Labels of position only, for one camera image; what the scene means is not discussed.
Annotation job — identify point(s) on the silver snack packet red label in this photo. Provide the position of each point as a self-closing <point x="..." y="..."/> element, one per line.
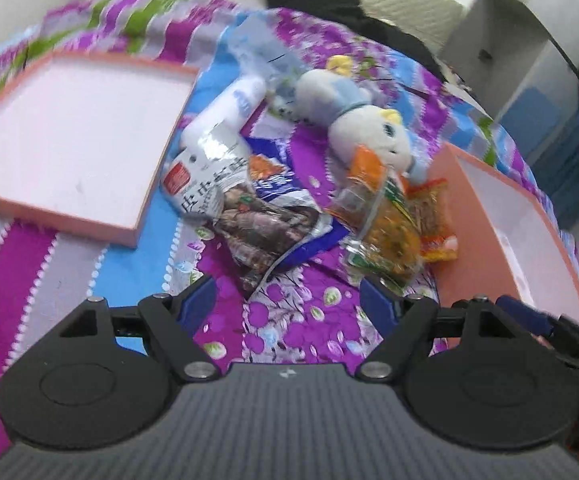
<point x="209" y="180"/>

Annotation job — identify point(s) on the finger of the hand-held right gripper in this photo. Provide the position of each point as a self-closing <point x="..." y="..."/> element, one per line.
<point x="527" y="312"/>

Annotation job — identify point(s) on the dark wall socket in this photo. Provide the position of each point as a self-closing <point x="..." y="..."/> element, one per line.
<point x="485" y="55"/>

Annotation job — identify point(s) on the white plush doll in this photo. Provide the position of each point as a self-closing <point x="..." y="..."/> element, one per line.
<point x="364" y="125"/>

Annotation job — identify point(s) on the orange red snack packet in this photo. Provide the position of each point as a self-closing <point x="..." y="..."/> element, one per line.
<point x="434" y="220"/>

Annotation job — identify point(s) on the pink cardboard box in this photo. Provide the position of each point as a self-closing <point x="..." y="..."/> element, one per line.
<point x="474" y="240"/>

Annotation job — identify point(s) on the purple floral striped blanket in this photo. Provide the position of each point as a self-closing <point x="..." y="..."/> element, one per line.
<point x="294" y="330"/>

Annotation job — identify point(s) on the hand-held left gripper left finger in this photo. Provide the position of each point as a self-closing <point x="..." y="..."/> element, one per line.
<point x="197" y="305"/>

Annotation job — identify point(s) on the white spray bottle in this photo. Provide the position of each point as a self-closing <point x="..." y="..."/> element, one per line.
<point x="234" y="105"/>

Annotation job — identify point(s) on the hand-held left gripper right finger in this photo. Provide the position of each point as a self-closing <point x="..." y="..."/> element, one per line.
<point x="377" y="305"/>

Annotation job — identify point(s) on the blue white snack packet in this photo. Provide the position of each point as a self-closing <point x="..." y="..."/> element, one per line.
<point x="274" y="180"/>

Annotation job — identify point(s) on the pink box lid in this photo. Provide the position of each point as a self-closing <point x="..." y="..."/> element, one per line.
<point x="69" y="145"/>

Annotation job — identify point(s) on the clear green orange snack packet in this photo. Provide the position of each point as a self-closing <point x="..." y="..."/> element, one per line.
<point x="389" y="230"/>

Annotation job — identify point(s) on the light blue plastic bag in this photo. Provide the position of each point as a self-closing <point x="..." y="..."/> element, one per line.
<point x="264" y="55"/>

